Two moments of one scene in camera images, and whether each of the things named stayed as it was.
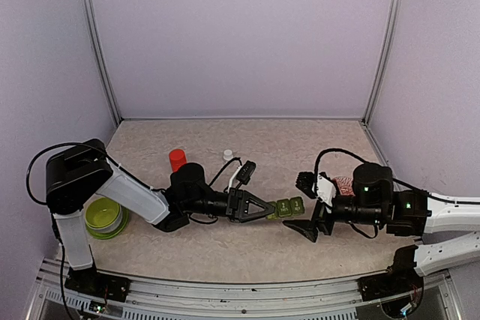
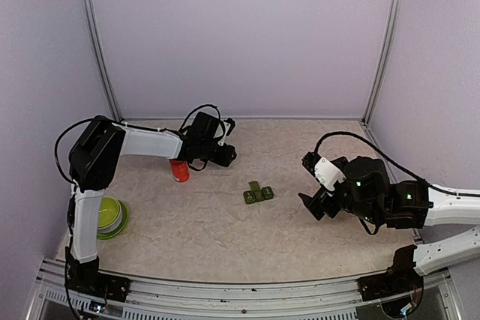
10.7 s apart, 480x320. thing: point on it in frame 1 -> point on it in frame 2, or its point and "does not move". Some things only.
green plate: (115, 233) does not move
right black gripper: (309, 228) -> (313, 205)
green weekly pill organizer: (287, 207) -> (257, 194)
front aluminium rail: (329, 300) does not move
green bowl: (103, 214) does not move
